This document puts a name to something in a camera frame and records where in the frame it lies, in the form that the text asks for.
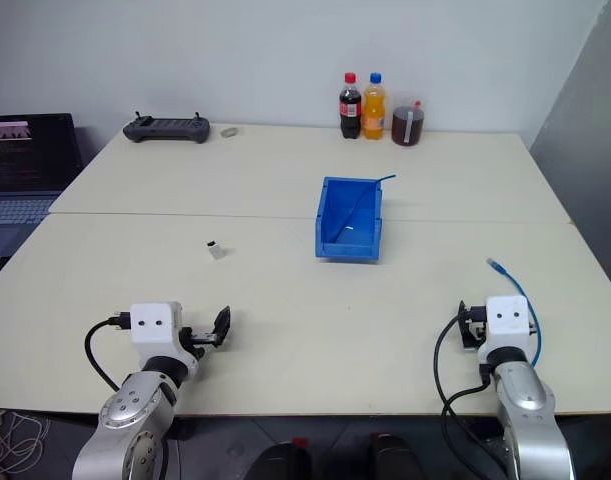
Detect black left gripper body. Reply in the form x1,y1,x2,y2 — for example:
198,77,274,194
179,323,222,362

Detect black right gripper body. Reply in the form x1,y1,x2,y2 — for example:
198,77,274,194
457,299,490,352

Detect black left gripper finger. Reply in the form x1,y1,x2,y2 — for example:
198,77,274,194
211,305,233,349

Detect blue Ethernet cable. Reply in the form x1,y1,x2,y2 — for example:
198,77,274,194
485,257,544,371

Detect dark rounded shape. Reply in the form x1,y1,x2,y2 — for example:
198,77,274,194
244,437,314,480

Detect blue plastic storage bin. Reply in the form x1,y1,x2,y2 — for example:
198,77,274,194
313,175,384,263

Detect dark grey handheld remote controller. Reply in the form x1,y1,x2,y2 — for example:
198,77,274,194
122,111,212,145

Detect jar of brown liquid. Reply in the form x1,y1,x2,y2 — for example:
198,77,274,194
390,99,427,148

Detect orange soda bottle blue cap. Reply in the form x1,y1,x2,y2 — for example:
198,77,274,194
362,72,388,141

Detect grey laptop with dark screen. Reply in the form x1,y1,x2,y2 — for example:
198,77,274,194
0,112,84,259

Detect cola bottle with red cap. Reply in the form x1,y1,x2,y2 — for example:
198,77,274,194
338,72,363,140

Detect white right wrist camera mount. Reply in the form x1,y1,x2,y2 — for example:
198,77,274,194
476,294,532,365

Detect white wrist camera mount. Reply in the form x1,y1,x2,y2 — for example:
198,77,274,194
128,301,199,372
476,294,532,365

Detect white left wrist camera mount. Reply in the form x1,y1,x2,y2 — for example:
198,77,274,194
128,301,199,372

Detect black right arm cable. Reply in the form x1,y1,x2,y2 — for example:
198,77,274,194
432,314,517,480

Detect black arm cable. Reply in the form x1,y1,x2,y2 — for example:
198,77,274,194
84,311,134,394
432,314,517,480

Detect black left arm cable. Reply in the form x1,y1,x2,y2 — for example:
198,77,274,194
84,311,134,394

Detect thin blue cable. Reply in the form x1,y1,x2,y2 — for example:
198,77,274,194
337,172,398,238

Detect white tangled floor cables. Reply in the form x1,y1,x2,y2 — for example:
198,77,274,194
0,408,52,475

